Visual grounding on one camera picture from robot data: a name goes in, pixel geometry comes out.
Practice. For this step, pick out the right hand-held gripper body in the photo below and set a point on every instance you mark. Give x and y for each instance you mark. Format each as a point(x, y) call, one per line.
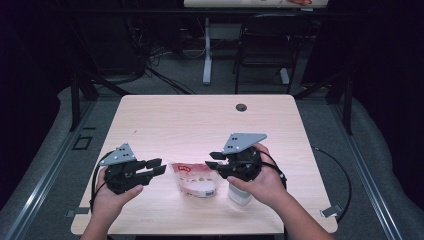
point(243, 165)

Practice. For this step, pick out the person's right hand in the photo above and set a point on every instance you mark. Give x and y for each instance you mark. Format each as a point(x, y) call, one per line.
point(266, 186)

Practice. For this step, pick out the aluminium floor rail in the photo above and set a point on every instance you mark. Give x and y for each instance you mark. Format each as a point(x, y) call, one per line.
point(366, 180)
point(43, 180)

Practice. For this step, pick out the grey tape strip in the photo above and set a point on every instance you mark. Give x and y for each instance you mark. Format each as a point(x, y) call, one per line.
point(78, 211)
point(331, 211)

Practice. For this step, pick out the white desk leg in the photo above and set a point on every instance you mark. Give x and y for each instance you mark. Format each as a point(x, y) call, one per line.
point(207, 50)

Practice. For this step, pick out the black metal stand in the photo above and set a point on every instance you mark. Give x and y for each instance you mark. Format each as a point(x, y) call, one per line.
point(76, 100)
point(348, 106)

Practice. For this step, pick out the orange object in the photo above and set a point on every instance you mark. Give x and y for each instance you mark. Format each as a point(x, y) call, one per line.
point(300, 2)

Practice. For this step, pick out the white cup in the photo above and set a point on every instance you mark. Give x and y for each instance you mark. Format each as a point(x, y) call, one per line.
point(238, 196)

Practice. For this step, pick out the black floor outlet frame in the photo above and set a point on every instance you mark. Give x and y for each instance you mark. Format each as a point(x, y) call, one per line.
point(74, 143)

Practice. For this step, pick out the red and clear spouted pouch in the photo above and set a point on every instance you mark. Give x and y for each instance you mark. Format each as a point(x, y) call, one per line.
point(196, 181)

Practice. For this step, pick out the black chair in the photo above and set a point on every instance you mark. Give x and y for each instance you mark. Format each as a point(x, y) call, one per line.
point(270, 43)

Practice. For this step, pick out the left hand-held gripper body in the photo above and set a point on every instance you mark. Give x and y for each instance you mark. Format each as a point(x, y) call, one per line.
point(125, 175)

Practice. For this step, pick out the person's left hand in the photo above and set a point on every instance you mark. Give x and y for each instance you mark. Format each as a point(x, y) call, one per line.
point(106, 203)

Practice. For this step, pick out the white desk foot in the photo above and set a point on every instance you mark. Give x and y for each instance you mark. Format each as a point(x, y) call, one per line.
point(284, 76)

